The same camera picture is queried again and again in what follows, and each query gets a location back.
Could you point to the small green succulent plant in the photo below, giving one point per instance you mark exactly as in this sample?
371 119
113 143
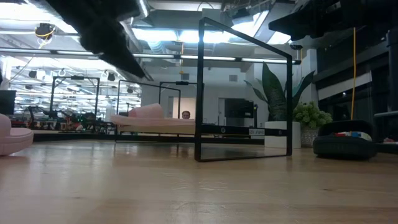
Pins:
311 116

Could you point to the pink rubber slide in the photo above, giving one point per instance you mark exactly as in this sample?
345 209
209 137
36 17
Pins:
14 140
149 119

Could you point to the black wall screen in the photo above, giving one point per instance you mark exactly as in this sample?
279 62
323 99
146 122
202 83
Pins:
238 108

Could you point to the black rubber slide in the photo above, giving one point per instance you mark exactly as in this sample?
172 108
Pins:
342 147

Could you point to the snake plant in white pot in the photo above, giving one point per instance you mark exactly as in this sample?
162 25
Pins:
275 99

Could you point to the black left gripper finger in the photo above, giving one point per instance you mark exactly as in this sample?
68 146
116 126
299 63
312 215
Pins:
124 56

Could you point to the person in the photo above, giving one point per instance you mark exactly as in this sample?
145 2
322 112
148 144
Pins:
186 114

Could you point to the wooden shelf with black frame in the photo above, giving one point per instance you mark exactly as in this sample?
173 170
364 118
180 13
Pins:
199 93

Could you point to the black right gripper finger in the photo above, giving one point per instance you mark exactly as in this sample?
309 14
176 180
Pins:
295 26

